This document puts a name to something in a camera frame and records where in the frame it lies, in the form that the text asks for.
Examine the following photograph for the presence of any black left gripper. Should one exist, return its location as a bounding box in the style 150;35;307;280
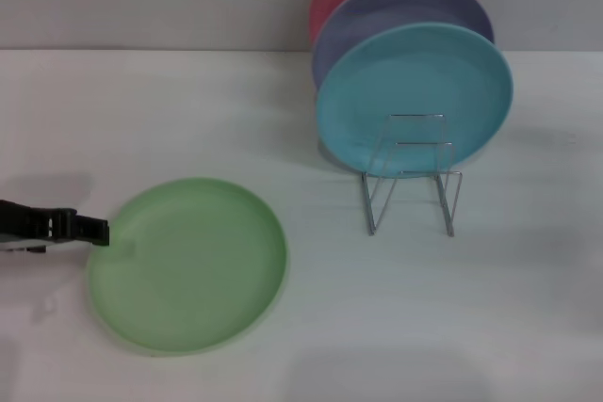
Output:
0;199;111;248

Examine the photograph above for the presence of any green round plate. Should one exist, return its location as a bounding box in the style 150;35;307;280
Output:
86;176;288;357

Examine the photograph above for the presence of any light blue round plate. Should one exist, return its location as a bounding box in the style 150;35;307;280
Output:
315;21;514;181

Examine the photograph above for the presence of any purple round plate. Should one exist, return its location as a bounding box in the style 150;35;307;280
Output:
310;0;496;90

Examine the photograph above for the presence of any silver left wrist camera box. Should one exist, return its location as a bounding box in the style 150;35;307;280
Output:
0;232;48;253

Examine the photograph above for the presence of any metal wire plate rack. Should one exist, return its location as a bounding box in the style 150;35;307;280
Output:
360;112;465;237

